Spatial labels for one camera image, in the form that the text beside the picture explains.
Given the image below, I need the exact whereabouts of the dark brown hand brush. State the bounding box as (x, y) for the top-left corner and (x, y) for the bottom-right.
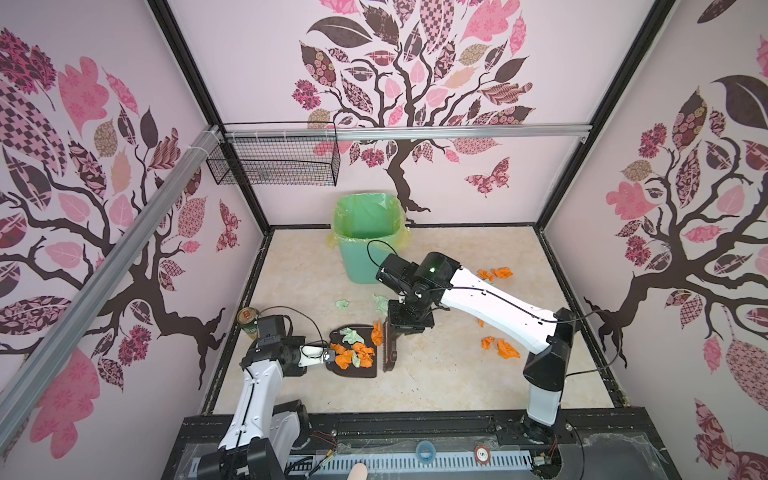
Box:
(382, 320), (400, 372)

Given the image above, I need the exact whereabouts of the large orange paper clump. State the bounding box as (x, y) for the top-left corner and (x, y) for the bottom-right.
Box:
(330, 343), (375, 370)

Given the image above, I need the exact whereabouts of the dark brown plastic dustpan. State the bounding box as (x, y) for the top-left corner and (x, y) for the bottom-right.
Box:
(326, 322), (383, 379)

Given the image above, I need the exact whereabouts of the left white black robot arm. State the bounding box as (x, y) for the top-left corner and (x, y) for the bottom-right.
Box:
(197, 315), (303, 479)

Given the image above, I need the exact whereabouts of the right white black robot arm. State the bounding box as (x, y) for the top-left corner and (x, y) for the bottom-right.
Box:
(376, 252), (577, 445)

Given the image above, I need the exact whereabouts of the green scrap right side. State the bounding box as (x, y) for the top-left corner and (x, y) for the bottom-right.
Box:
(373, 295), (389, 317)

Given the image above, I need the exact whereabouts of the small green drink can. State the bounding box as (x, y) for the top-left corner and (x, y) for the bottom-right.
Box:
(236, 306), (259, 339)

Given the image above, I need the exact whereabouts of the small orange scrap front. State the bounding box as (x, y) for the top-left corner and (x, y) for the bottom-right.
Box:
(481, 336), (496, 350)

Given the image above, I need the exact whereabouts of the orange scrap back left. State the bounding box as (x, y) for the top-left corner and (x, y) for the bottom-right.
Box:
(477, 270), (494, 282)

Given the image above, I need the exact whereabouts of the orange scrap front right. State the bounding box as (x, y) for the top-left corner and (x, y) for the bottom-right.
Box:
(496, 339), (521, 359)

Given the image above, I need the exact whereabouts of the orange scrap back right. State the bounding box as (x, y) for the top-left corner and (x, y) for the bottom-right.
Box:
(492, 267), (514, 279)

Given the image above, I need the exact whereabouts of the green plastic trash bin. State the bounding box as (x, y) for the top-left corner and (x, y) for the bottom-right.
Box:
(334, 193), (403, 286)

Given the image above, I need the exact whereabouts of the light green bin liner bag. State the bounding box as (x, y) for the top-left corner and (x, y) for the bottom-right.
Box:
(326, 193), (411, 250)

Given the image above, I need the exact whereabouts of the blue tape roll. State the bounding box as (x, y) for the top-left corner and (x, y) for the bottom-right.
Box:
(415, 440), (436, 465)

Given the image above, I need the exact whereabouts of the red white tape roll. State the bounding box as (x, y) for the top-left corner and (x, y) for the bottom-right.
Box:
(473, 445), (491, 465)

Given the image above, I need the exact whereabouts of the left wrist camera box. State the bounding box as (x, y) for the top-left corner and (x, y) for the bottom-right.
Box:
(298, 345), (336, 368)

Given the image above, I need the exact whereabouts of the white slotted cable duct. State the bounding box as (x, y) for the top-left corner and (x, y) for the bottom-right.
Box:
(311, 451), (533, 479)

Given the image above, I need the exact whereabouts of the black wire mesh basket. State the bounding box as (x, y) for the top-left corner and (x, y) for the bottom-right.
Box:
(206, 120), (341, 186)

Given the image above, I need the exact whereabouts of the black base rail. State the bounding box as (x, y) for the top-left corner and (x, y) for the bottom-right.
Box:
(160, 407), (682, 480)

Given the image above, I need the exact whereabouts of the aluminium frame bar back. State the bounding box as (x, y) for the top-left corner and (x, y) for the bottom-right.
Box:
(225, 123), (592, 141)

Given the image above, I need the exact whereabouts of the aluminium frame bar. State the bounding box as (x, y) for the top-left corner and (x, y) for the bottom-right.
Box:
(225, 123), (592, 141)
(1, 125), (221, 448)

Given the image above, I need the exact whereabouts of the aluminium frame bar left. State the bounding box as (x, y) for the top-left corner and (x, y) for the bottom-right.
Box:
(1, 125), (221, 448)

